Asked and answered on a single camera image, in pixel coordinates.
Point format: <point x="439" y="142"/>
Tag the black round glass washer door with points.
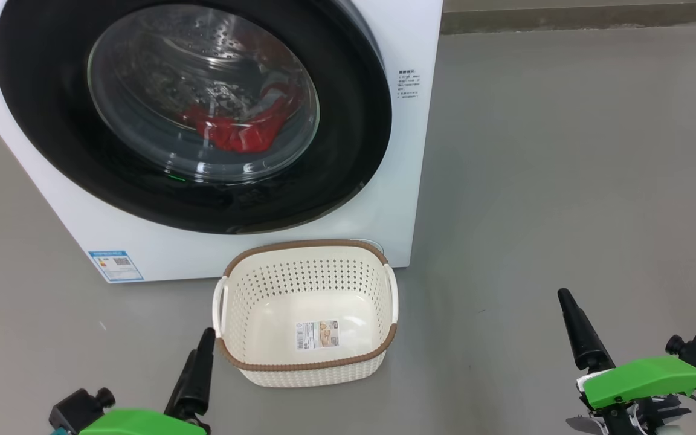
<point x="40" y="121"/>

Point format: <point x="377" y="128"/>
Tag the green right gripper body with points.
<point x="644" y="377"/>

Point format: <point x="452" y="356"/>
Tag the white front-load washing machine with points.
<point x="384" y="181"/>

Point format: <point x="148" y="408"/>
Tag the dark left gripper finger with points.
<point x="194" y="380"/>

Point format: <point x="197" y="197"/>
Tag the blue energy label sticker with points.
<point x="116" y="266"/>

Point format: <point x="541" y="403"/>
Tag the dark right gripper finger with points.
<point x="583" y="338"/>

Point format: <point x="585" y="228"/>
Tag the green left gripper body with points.
<point x="142" y="423"/>

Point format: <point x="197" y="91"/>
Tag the red and white garment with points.
<point x="239" y="136"/>

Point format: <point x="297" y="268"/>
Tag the white printed barcode label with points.
<point x="318" y="335"/>

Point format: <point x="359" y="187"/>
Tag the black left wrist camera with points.
<point x="76" y="411"/>

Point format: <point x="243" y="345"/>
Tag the cream perforated basket brown rim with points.
<point x="275" y="302"/>

